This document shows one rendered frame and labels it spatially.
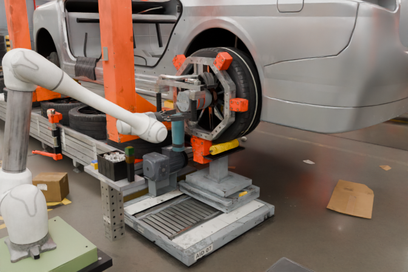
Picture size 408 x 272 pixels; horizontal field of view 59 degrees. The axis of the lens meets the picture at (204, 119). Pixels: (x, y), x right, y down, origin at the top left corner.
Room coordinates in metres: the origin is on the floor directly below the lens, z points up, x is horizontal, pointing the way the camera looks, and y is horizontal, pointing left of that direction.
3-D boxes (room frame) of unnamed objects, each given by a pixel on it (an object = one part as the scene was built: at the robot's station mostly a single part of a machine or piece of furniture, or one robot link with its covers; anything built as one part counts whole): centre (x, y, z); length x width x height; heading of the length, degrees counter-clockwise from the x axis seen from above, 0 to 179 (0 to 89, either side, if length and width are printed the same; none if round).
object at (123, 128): (1.78, 0.36, 0.83); 0.16 x 0.13 x 0.11; 135
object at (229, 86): (2.39, 0.01, 0.85); 0.54 x 0.07 x 0.54; 45
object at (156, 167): (2.58, 0.26, 0.26); 0.42 x 0.18 x 0.35; 135
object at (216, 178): (2.51, -0.11, 0.32); 0.40 x 0.30 x 0.28; 45
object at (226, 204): (2.50, -0.11, 0.13); 0.50 x 0.36 x 0.10; 45
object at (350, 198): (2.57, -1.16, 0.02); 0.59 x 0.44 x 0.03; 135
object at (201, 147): (2.41, -0.01, 0.48); 0.16 x 0.12 x 0.17; 135
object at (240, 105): (2.17, -0.21, 0.85); 0.09 x 0.08 x 0.07; 45
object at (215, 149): (2.37, -0.14, 0.51); 0.29 x 0.06 x 0.06; 135
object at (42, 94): (4.14, 1.71, 0.69); 0.52 x 0.17 x 0.35; 135
